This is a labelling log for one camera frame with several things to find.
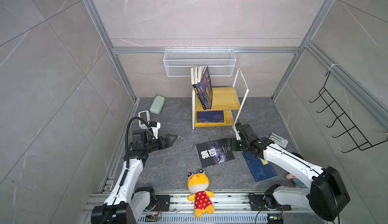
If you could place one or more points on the white wooden two-tier shelf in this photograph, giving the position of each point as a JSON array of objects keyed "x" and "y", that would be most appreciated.
[{"x": 224, "y": 98}]

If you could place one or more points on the white metal phone stand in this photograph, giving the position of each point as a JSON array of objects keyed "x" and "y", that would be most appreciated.
[{"x": 279, "y": 140}]

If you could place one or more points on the yellow frog plush toy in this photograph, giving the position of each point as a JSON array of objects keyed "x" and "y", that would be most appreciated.
[{"x": 198, "y": 183}]

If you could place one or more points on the blue book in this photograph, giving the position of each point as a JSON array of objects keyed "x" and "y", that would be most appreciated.
[{"x": 258, "y": 169}]

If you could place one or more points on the black upright book on shelf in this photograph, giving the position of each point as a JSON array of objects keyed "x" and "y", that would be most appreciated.
[{"x": 194, "y": 84}]

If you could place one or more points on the white digital clock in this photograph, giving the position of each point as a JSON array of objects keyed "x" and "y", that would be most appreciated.
[{"x": 146, "y": 118}]

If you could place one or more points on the white wire mesh basket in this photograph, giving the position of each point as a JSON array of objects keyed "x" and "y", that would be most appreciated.
[{"x": 178, "y": 62}]

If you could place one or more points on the mint green case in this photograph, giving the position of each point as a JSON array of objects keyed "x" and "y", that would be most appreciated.
[{"x": 157, "y": 104}]

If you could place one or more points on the black-haired doll plush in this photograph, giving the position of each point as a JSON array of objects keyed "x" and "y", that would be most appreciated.
[{"x": 297, "y": 169}]

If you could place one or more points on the black wire hook rack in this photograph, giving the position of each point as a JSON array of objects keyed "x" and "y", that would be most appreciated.
[{"x": 343, "y": 120}]

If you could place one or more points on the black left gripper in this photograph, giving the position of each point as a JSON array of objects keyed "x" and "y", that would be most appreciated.
[{"x": 167, "y": 144}]

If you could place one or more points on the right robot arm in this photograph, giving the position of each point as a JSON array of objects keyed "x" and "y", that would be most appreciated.
[{"x": 324, "y": 192}]

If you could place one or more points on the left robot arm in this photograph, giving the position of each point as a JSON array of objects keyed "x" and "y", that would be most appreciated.
[{"x": 126, "y": 204}]

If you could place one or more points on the yellow cartoon book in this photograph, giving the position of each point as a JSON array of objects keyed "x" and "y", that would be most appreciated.
[{"x": 209, "y": 124}]

